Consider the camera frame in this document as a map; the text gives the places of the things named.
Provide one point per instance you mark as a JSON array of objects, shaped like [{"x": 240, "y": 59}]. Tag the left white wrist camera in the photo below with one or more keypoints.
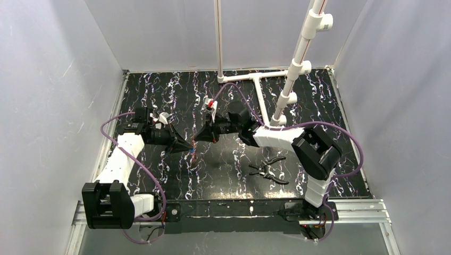
[{"x": 159, "y": 120}]

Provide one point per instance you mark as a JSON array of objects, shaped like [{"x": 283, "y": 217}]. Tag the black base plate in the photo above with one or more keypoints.
[{"x": 241, "y": 215}]

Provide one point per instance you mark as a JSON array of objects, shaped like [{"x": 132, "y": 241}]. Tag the black handled pliers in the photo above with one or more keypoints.
[{"x": 263, "y": 170}]

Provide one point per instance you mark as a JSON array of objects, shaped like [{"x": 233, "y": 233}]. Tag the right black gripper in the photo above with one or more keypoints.
[{"x": 212, "y": 129}]

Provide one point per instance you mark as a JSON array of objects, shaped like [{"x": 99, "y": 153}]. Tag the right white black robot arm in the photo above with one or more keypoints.
[{"x": 317, "y": 153}]

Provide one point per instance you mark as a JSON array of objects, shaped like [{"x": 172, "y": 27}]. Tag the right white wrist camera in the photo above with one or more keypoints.
[{"x": 210, "y": 106}]

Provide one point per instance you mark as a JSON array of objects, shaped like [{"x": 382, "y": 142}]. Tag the metal plate with red handle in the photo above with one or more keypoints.
[{"x": 193, "y": 154}]

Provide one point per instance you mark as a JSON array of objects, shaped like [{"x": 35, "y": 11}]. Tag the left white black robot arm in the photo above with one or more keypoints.
[{"x": 107, "y": 203}]

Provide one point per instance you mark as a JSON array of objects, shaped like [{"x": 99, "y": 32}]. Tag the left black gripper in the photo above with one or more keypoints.
[{"x": 174, "y": 137}]

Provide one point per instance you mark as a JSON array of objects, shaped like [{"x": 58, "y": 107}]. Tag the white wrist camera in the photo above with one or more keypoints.
[
  {"x": 159, "y": 120},
  {"x": 210, "y": 106}
]

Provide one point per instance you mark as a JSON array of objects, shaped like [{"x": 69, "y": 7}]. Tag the aluminium front rail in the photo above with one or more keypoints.
[{"x": 363, "y": 227}]

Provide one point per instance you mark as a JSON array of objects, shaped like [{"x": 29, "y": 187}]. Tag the white PVC pipe frame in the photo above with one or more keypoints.
[{"x": 316, "y": 20}]

